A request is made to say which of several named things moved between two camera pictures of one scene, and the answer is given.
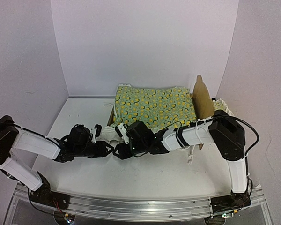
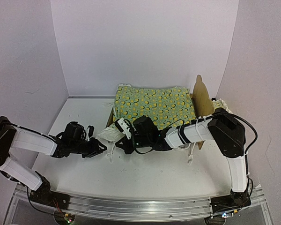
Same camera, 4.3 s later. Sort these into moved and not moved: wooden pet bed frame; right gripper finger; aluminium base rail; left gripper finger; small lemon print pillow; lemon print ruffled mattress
Moved: right gripper finger; left gripper finger
Not moved: small lemon print pillow; lemon print ruffled mattress; wooden pet bed frame; aluminium base rail
